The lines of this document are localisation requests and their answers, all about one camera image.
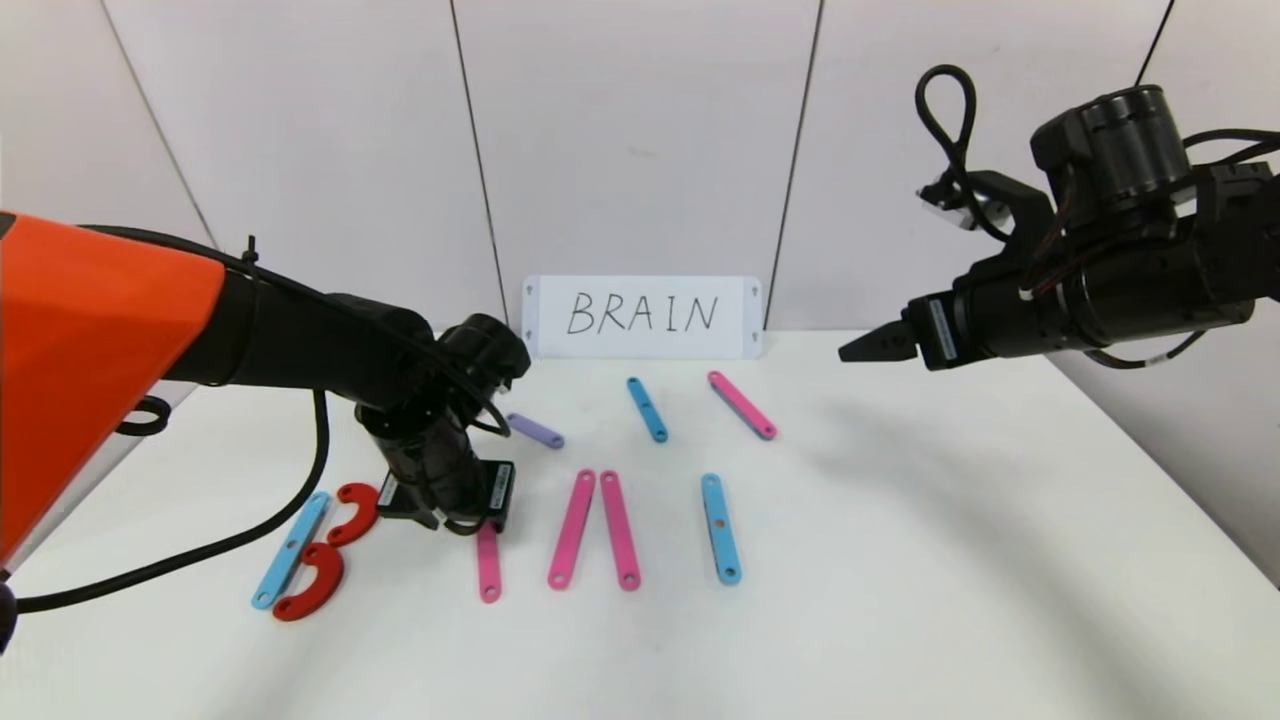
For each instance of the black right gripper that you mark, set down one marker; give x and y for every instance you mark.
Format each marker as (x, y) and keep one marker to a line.
(939, 333)

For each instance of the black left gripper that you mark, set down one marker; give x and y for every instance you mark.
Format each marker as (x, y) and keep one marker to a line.
(497, 492)

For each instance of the long pink bar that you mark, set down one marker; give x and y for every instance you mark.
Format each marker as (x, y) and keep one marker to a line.
(572, 528)
(620, 530)
(488, 565)

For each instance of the orange and black left arm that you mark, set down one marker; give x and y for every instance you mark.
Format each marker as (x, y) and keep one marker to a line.
(100, 350)

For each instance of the white sign reading BRAIN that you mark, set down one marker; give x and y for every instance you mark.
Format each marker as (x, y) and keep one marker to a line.
(545, 340)

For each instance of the red C-shaped piece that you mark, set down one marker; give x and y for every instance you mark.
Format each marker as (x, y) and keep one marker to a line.
(362, 510)
(330, 580)

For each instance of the short purple bar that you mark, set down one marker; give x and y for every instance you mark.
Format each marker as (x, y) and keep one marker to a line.
(540, 432)

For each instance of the pink bar on blue bar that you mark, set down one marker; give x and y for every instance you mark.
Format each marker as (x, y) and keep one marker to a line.
(742, 405)

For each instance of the long blue bar orange underside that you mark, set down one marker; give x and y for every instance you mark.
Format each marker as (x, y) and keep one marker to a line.
(720, 545)
(290, 550)

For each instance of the short blue bar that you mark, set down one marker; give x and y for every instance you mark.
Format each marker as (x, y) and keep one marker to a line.
(647, 408)

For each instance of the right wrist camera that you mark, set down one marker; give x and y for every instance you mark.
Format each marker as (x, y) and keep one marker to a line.
(962, 200)

